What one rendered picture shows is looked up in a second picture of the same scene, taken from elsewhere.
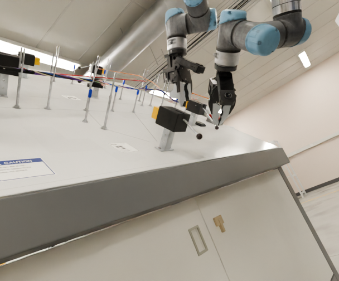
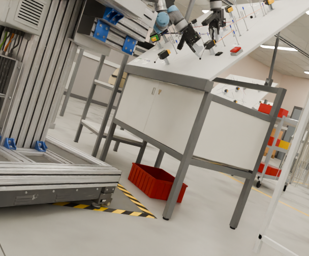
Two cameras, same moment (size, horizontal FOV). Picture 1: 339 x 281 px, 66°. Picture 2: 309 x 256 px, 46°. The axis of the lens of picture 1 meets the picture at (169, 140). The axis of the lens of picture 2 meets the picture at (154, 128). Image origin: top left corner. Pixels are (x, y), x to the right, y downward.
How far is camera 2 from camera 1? 2.93 m
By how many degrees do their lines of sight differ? 111
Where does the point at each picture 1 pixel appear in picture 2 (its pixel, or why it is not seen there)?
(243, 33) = not seen: hidden behind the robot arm
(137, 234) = (147, 81)
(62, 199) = (138, 68)
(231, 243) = (158, 98)
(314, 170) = not seen: outside the picture
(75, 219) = (138, 72)
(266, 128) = not seen: outside the picture
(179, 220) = (153, 84)
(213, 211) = (161, 87)
